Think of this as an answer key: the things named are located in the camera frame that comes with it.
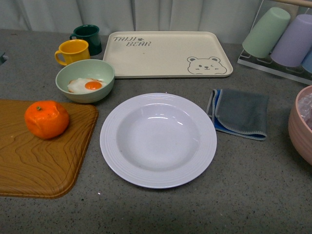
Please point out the purple plastic cup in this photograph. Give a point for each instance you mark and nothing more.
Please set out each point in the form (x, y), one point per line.
(295, 42)

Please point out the clear fake ice cubes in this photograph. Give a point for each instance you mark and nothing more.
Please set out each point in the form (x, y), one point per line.
(305, 109)

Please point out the white round plate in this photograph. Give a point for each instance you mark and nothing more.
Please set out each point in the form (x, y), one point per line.
(158, 140)

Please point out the light green bowl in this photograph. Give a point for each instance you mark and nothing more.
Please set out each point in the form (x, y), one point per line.
(90, 68)

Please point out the blue plastic cup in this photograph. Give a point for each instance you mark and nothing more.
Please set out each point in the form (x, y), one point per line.
(307, 62)

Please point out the dark green mug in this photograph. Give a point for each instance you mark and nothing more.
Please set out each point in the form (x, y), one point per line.
(89, 33)

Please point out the wooden grain tray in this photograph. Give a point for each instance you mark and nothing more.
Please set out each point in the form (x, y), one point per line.
(38, 168)

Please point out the grey blue folded cloth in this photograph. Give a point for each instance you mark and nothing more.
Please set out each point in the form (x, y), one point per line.
(239, 113)

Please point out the yellow mug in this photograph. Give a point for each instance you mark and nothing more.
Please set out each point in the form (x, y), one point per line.
(71, 51)

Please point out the fake fried egg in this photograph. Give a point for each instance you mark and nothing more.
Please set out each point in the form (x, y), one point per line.
(85, 85)

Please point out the cream bear tray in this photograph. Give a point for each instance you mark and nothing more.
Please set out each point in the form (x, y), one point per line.
(166, 54)

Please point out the white curtain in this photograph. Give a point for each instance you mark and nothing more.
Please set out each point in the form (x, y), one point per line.
(229, 20)

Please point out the pink bowl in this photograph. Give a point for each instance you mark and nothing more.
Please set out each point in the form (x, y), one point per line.
(299, 132)

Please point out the clear acrylic cup rack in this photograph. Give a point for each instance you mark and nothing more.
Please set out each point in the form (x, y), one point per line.
(294, 8)

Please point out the green plastic cup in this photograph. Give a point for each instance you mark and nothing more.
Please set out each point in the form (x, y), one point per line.
(266, 32)

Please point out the orange mandarin fruit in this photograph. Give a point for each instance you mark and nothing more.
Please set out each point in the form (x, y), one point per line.
(46, 119)

